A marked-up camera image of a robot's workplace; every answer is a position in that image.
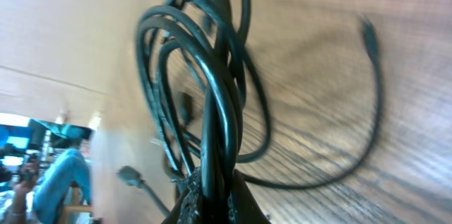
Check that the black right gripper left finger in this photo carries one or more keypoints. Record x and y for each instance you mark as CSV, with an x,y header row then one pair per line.
x,y
188,207

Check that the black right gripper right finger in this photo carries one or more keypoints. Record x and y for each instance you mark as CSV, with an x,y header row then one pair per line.
x,y
243,208

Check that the wooden stool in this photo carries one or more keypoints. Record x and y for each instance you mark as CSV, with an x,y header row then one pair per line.
x,y
76,205

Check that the seated person in jeans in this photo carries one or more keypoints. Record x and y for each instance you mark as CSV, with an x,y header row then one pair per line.
x,y
40,199

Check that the laptop with lit screen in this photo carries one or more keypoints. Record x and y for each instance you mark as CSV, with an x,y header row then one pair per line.
x,y
16,137

